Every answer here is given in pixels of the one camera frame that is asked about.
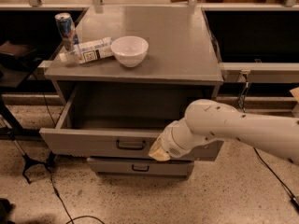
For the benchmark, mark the blue energy drink can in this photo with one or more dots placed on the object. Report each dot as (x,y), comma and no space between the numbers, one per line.
(67,30)

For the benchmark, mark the white milk carton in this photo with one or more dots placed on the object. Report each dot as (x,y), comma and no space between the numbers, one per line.
(89,51)

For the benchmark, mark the white ceramic bowl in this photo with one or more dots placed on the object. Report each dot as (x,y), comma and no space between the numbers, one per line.
(130,51)

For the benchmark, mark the black top drawer handle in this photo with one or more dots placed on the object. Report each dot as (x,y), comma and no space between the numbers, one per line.
(130,145)

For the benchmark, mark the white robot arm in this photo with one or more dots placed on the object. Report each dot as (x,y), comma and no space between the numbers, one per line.
(206,121)

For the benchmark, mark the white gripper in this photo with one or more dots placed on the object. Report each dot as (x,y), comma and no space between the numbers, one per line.
(170,142)

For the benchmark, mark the metal frame rail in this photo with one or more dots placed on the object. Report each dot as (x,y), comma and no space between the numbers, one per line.
(260,72)

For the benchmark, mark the grey bottom drawer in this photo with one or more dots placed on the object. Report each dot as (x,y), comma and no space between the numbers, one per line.
(122,166)

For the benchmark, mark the grey drawer cabinet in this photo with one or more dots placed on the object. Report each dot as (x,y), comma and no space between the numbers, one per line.
(180,53)

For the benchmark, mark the grey top drawer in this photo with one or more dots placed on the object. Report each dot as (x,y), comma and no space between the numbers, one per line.
(97,114)

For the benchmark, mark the black tripod stand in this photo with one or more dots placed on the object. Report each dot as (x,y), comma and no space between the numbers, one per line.
(28,162)

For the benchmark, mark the grey drawer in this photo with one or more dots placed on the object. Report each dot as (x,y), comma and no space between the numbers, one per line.
(122,166)
(97,114)

